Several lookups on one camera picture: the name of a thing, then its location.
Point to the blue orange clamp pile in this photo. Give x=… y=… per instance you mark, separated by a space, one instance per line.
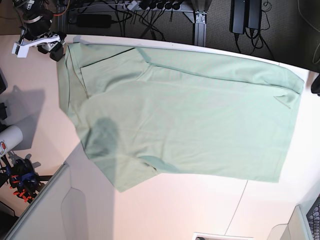
x=21 y=177

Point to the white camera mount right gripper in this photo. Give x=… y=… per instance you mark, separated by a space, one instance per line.
x=21 y=49

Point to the grey aluminium table leg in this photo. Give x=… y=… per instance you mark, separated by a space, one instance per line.
x=199 y=19

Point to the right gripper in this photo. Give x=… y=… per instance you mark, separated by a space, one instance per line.
x=40 y=27

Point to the black power adapter right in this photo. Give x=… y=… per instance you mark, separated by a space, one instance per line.
x=245 y=14

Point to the white cylinder with logo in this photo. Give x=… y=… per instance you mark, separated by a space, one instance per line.
x=9 y=139

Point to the black power strip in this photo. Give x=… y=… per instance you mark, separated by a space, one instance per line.
x=162 y=5

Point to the grey panel bottom right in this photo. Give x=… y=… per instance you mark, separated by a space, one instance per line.
x=304 y=224

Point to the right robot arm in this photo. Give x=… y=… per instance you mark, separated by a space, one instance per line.
x=29 y=9

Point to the light green T-shirt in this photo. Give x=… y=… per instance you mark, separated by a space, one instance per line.
x=140 y=112

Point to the black device left edge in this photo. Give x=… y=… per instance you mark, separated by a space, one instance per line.
x=3 y=87

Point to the grey partition panel left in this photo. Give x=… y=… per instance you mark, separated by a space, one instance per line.
x=58 y=212

